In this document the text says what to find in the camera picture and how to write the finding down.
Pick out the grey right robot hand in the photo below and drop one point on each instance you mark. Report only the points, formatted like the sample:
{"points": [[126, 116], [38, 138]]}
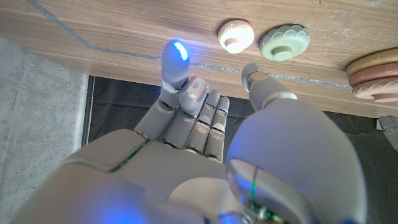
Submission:
{"points": [[171, 174]]}

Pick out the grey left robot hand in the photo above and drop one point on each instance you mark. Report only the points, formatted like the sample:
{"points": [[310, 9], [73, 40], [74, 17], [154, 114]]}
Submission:
{"points": [[388, 127]]}

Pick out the pink toy disc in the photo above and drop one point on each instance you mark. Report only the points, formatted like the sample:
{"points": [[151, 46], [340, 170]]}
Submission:
{"points": [[379, 88]]}

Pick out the red toy disc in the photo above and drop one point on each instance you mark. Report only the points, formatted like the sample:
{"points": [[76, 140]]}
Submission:
{"points": [[376, 74]]}

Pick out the green toy disc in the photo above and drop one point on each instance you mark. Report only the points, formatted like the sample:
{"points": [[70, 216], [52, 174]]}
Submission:
{"points": [[284, 40]]}

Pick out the large orange toy disc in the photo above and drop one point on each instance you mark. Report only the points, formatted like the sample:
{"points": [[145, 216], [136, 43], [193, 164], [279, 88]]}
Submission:
{"points": [[376, 60]]}

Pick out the small cream toy disc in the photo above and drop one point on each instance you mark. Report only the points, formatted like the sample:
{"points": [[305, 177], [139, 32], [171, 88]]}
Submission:
{"points": [[236, 34]]}

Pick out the black curtain backdrop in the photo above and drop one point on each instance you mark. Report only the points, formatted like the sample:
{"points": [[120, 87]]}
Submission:
{"points": [[118, 105]]}

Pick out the black backdrop pole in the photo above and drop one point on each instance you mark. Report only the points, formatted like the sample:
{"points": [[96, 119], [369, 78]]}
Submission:
{"points": [[87, 115]]}

